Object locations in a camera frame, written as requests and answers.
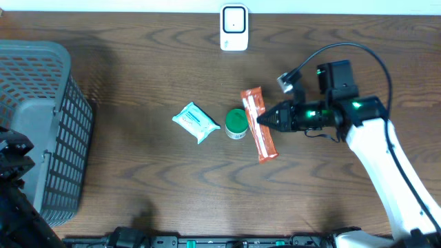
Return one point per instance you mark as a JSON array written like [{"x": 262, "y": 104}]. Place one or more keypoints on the grey plastic mesh basket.
[{"x": 41, "y": 100}]

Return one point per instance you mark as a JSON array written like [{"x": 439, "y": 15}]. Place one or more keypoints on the white barcode scanner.
[{"x": 234, "y": 27}]

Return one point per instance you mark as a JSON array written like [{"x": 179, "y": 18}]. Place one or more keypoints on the red orange snack bar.
[{"x": 254, "y": 107}]

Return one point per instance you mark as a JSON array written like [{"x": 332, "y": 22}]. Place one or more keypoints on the teal wet wipes pack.
[{"x": 196, "y": 122}]

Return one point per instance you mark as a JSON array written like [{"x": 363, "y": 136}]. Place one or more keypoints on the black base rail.
[{"x": 128, "y": 237}]

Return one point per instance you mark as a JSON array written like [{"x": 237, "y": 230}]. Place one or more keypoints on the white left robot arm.
[{"x": 21, "y": 224}]

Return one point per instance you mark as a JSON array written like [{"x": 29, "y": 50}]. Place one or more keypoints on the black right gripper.
[{"x": 286, "y": 118}]

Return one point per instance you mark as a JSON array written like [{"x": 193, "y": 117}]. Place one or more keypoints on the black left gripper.
[{"x": 8, "y": 153}]

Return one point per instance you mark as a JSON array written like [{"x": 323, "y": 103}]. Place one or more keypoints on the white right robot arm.
[{"x": 363, "y": 124}]

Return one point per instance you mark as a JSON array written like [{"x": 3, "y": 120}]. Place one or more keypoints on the green lid jar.
[{"x": 236, "y": 124}]

